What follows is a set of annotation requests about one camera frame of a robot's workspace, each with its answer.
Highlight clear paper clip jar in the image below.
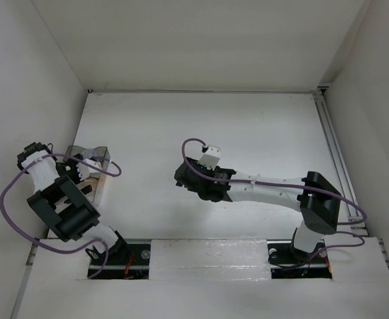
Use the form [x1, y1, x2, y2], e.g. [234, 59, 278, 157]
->
[81, 149, 96, 160]

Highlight black handled scissors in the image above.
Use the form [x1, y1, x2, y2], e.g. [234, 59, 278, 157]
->
[80, 185, 92, 195]

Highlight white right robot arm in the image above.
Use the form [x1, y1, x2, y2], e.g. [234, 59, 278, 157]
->
[174, 158, 340, 262]

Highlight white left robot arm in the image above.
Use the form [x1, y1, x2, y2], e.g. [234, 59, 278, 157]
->
[17, 142, 130, 264]

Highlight clear smoky organizer tray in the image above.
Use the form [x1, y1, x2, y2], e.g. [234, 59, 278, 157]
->
[63, 145, 110, 207]

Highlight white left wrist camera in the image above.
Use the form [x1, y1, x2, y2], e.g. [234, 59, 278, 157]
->
[76, 159, 102, 180]

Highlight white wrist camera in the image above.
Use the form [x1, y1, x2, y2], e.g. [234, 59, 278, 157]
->
[76, 159, 102, 180]
[197, 144, 221, 170]

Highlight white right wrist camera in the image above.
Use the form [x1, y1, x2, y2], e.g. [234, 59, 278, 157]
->
[197, 144, 221, 170]

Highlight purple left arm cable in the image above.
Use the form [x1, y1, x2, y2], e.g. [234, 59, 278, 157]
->
[0, 152, 122, 278]

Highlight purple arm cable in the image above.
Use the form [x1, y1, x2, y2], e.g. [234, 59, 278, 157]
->
[0, 152, 122, 278]
[182, 138, 368, 270]

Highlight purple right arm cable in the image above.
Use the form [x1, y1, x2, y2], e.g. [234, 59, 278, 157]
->
[182, 138, 368, 270]

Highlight aluminium rail right side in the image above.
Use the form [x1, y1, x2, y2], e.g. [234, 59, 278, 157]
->
[313, 87, 369, 237]

